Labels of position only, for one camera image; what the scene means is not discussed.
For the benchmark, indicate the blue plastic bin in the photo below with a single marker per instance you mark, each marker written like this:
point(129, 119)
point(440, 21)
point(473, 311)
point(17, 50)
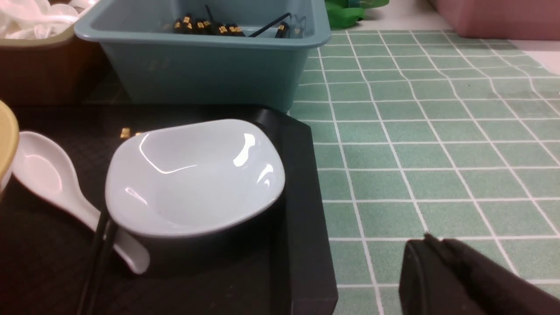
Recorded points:
point(156, 66)

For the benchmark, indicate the green checkered table mat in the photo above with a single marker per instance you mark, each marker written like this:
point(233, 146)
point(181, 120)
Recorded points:
point(424, 131)

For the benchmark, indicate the white ceramic soup spoon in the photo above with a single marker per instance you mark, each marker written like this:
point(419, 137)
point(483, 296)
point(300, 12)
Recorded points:
point(45, 169)

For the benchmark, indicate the pile of black chopsticks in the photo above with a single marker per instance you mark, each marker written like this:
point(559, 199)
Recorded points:
point(189, 25)

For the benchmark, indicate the black plastic serving tray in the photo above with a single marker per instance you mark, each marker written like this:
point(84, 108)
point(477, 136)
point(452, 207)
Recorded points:
point(278, 263)

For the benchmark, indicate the green cloth backdrop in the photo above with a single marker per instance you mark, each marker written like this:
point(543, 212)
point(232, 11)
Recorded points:
point(344, 14)

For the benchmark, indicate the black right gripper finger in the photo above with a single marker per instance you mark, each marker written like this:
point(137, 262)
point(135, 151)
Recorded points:
point(448, 277)

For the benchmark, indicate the pink plastic bin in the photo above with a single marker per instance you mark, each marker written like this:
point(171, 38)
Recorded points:
point(502, 19)

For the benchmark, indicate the brown plastic bin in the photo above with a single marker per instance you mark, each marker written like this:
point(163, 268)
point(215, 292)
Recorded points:
point(62, 69)

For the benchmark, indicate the pile of white spoons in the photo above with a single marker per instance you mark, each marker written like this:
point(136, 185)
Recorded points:
point(39, 19)

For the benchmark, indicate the white square sauce dish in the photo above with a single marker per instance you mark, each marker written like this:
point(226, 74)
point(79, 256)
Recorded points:
point(194, 179)

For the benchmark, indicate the tan noodle bowl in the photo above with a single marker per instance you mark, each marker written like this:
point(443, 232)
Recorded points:
point(9, 138)

